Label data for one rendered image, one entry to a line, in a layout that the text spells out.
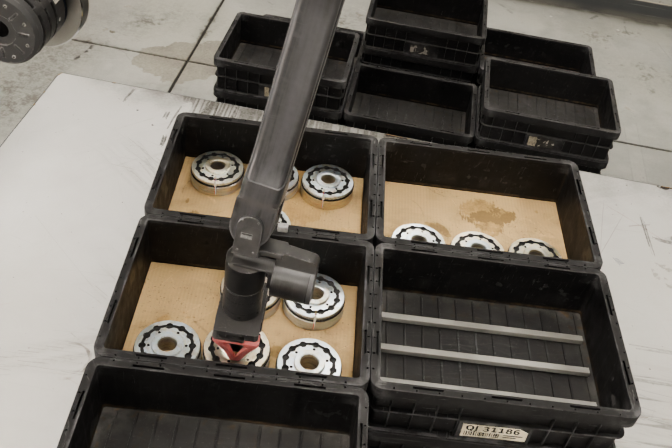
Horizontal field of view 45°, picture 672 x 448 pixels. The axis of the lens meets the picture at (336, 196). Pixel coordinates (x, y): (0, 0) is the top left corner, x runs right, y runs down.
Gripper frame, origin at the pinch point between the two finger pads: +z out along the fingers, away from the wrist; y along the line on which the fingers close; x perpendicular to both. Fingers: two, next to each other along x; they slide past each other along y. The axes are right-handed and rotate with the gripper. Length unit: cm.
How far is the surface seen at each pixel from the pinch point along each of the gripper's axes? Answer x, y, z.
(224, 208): 8.7, 35.8, 7.3
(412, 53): -33, 159, 42
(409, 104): -34, 145, 53
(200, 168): 15.0, 43.1, 4.7
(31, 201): 50, 43, 22
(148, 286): 17.6, 13.9, 7.1
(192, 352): 6.8, -0.8, 3.2
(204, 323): 6.6, 7.6, 6.5
